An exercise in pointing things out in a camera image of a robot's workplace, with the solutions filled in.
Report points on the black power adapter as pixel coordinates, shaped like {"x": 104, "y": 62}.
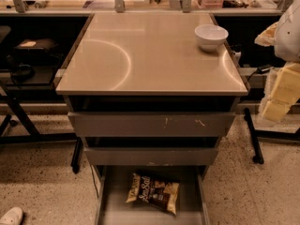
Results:
{"x": 264, "y": 69}

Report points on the black box on shelf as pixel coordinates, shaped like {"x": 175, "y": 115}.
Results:
{"x": 43, "y": 44}

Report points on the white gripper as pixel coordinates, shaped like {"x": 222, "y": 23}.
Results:
{"x": 290, "y": 37}

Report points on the white ceramic bowl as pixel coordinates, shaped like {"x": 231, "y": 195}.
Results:
{"x": 209, "y": 36}

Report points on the black table frame left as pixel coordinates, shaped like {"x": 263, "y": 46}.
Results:
{"x": 34, "y": 136}

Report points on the black table leg right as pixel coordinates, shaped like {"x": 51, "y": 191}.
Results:
{"x": 258, "y": 156}

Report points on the white shoe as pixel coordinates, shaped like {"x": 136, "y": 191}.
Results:
{"x": 14, "y": 216}

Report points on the black headphones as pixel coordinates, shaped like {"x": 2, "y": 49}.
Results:
{"x": 19, "y": 72}

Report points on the grey middle drawer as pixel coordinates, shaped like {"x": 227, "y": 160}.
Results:
{"x": 151, "y": 156}

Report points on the grey open bottom drawer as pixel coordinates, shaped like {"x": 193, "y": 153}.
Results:
{"x": 115, "y": 183}

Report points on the grey top drawer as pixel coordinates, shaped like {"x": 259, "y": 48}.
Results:
{"x": 151, "y": 124}

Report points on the brown sea salt chip bag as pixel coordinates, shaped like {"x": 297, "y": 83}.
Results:
{"x": 160, "y": 193}

